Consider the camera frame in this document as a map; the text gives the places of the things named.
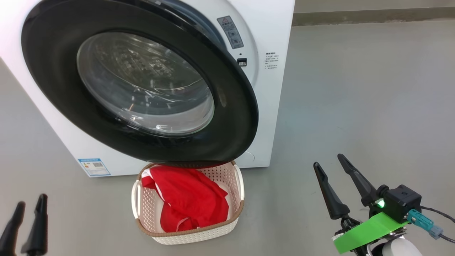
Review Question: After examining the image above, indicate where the red garment with white trim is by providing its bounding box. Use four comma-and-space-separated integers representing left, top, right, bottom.
141, 165, 230, 233

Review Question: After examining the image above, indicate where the white front-loading washing machine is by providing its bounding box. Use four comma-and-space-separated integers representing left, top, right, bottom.
0, 0, 295, 177

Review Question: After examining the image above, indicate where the thin black camera cable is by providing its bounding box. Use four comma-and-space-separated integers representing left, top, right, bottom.
421, 206, 455, 224

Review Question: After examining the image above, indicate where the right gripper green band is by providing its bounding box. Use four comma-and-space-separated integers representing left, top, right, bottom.
314, 154, 409, 254

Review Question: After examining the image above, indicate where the round black glass washer door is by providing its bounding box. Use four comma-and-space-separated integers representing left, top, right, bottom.
21, 0, 259, 168

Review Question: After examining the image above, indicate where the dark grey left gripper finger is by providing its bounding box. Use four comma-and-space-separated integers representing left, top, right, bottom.
0, 201, 26, 256
21, 194, 48, 256

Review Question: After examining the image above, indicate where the teal cable connector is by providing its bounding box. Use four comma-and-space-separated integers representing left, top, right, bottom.
407, 209, 444, 239

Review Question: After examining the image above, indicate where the cream perforated laundry basket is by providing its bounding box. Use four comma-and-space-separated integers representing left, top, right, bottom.
131, 161, 245, 245

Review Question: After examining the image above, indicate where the grey warning sticker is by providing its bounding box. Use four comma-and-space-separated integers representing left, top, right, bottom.
217, 16, 244, 49

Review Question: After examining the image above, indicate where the blue energy label sticker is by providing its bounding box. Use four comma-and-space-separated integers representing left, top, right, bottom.
78, 158, 111, 177

